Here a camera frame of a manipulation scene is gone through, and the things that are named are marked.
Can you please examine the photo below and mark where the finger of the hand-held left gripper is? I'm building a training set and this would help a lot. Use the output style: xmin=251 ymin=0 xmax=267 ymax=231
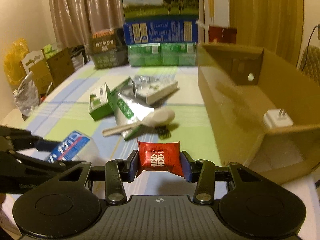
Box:
xmin=0 ymin=150 xmax=85 ymax=181
xmin=0 ymin=126 xmax=62 ymax=153

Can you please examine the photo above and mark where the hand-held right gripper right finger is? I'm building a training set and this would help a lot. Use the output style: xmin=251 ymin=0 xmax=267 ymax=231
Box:
xmin=180 ymin=151 xmax=272 ymax=204

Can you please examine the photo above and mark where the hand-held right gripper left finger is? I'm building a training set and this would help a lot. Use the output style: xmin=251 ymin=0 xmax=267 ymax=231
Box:
xmin=50 ymin=150 xmax=140 ymax=204

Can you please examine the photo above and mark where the blue white tissue packet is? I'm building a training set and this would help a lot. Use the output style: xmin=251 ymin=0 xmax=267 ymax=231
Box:
xmin=45 ymin=130 xmax=100 ymax=163

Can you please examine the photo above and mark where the red candy packet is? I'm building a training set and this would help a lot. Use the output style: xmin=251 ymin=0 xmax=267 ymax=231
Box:
xmin=137 ymin=138 xmax=184 ymax=177

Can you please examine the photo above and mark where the silver green foil bag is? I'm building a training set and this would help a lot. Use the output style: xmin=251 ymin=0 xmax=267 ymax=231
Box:
xmin=110 ymin=77 xmax=156 ymax=141

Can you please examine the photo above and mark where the green white medicine box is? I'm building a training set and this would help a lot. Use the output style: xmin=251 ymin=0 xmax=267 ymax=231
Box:
xmin=89 ymin=82 xmax=118 ymax=121

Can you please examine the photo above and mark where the brown cardboard box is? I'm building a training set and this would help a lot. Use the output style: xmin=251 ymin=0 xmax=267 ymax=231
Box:
xmin=197 ymin=42 xmax=320 ymax=184

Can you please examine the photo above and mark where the checked cloth desktop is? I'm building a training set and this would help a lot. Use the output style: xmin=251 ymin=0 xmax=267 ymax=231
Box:
xmin=0 ymin=62 xmax=320 ymax=233

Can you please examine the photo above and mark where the silver plastic bag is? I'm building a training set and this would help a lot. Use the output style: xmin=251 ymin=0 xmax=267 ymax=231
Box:
xmin=14 ymin=71 xmax=40 ymax=117

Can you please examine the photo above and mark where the white plastic spoon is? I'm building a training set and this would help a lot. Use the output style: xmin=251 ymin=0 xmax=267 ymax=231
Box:
xmin=102 ymin=109 xmax=175 ymax=137

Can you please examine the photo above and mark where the white flat medicine box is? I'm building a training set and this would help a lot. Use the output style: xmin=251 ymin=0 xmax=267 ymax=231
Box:
xmin=132 ymin=79 xmax=179 ymax=105

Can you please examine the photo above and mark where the silver blister pack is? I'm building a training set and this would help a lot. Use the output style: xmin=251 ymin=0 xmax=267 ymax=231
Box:
xmin=132 ymin=74 xmax=175 ymax=91

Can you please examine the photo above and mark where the yellow plastic bag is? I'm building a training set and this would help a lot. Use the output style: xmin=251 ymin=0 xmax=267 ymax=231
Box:
xmin=3 ymin=38 xmax=31 ymax=85

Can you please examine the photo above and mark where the black plastic bag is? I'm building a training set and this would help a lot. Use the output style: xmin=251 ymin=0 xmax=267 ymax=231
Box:
xmin=70 ymin=45 xmax=88 ymax=70

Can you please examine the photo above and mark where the small light green box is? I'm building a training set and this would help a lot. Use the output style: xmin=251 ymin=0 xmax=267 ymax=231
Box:
xmin=42 ymin=44 xmax=59 ymax=59

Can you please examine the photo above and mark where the white charger plug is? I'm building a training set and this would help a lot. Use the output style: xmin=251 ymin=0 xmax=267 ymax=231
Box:
xmin=263 ymin=108 xmax=294 ymax=130

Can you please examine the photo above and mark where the dark green printed box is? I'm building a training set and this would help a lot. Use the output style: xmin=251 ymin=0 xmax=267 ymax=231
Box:
xmin=91 ymin=50 xmax=129 ymax=69

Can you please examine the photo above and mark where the green carton multipack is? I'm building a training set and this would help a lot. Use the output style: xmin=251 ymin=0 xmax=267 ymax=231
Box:
xmin=127 ymin=42 xmax=197 ymax=67

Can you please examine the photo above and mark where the black brown printed box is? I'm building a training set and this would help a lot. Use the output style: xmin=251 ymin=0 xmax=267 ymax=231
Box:
xmin=89 ymin=28 xmax=126 ymax=54

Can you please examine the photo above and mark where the red gift box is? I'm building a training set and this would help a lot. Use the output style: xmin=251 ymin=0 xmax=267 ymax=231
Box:
xmin=208 ymin=26 xmax=237 ymax=47

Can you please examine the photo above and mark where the blue printed box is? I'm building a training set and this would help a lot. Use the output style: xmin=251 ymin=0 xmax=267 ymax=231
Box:
xmin=123 ymin=20 xmax=199 ymax=45

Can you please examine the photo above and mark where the pink shiny curtain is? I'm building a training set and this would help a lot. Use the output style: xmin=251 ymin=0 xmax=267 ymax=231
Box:
xmin=47 ymin=0 xmax=125 ymax=48

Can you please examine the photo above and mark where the quilted chair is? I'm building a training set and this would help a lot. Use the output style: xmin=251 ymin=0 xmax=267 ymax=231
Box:
xmin=299 ymin=44 xmax=320 ymax=81

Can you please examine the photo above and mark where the cow print milk carton box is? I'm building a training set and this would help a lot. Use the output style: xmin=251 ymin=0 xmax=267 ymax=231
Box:
xmin=120 ymin=0 xmax=200 ymax=22

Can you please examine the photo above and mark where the yellow curtain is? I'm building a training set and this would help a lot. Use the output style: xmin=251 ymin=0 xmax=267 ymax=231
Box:
xmin=229 ymin=0 xmax=304 ymax=63

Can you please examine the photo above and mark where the yellow wall strip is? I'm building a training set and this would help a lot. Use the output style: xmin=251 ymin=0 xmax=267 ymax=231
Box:
xmin=208 ymin=0 xmax=216 ymax=23

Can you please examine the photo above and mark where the purple charging cable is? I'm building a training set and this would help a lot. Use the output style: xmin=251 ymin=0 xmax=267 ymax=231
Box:
xmin=303 ymin=24 xmax=320 ymax=67

